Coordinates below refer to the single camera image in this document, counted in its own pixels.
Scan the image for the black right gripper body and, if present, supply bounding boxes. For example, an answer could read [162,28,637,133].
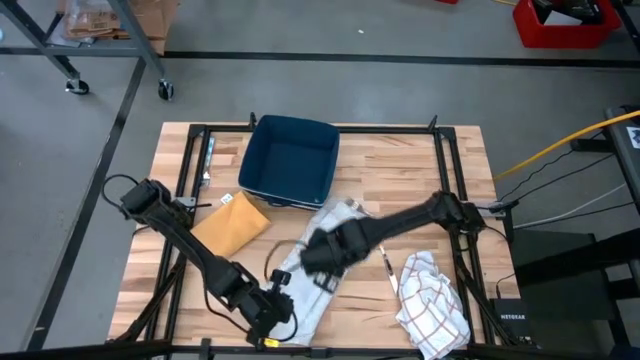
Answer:
[299,218,375,278]

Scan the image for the navy white striped fabric bin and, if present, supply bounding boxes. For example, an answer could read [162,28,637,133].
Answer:
[237,113,342,212]

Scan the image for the wooden-top metal cart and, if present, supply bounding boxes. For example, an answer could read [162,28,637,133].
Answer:
[0,0,176,102]

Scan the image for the yellow terry towel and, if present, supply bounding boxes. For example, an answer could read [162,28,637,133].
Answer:
[190,190,273,260]

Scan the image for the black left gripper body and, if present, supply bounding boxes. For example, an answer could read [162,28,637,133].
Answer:
[241,286,298,349]

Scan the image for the cardboard boxes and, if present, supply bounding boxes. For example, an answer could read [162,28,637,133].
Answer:
[55,0,182,57]

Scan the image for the black Netgear switch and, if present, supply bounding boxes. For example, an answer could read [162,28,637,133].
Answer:
[489,297,532,342]

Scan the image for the white red checked towel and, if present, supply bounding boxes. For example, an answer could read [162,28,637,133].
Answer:
[394,249,473,360]

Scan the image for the black side desk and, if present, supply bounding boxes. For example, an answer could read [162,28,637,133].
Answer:
[603,104,640,214]

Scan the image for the black cable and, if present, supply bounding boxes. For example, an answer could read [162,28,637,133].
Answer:
[498,130,606,202]

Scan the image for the black metal table frame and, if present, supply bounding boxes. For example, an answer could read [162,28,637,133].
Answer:
[107,111,539,360]

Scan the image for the thin brown cable loop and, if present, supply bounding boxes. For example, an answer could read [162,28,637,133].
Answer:
[263,238,308,282]

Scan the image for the black equipment stand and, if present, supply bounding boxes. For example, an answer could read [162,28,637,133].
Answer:
[509,226,640,352]

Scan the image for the thick yellow cable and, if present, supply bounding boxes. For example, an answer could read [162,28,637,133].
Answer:
[493,109,640,183]

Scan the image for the grey cable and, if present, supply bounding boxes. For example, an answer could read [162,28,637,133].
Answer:
[513,182,629,230]

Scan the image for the white terry towel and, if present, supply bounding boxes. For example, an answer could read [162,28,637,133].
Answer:
[269,196,374,348]

